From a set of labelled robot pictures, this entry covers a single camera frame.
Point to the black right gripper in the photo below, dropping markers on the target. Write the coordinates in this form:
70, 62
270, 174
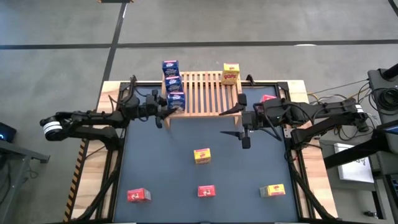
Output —
250, 119

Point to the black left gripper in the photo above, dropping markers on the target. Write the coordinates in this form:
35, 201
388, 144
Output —
150, 109

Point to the black device with blue light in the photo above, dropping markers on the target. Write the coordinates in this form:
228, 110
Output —
7, 132

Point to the grey equipment cart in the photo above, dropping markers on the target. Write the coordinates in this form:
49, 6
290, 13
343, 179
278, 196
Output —
377, 81

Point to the black diagonal metal bar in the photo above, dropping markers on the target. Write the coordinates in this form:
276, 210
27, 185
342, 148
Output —
357, 154

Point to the white board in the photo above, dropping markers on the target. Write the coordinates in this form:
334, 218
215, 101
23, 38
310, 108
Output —
354, 169

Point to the black metal table frame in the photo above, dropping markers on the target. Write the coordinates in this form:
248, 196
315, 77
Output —
300, 199

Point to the yellow Corn Pops cereal box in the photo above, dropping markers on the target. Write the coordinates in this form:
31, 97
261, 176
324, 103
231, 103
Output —
272, 190
202, 155
230, 74

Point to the grey metal desk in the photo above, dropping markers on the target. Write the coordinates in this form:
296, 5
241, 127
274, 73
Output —
15, 152

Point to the wooden slatted shelf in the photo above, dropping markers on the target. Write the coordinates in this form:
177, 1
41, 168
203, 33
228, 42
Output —
202, 114

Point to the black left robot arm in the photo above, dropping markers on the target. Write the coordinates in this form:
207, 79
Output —
93, 118

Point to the red Froot Loops cereal box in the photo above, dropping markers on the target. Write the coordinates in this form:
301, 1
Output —
267, 98
139, 195
206, 191

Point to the blue Frosted Flakes cereal box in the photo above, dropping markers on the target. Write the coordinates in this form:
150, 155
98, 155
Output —
170, 68
173, 84
176, 101

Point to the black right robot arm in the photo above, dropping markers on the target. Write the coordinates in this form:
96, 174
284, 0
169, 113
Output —
326, 112

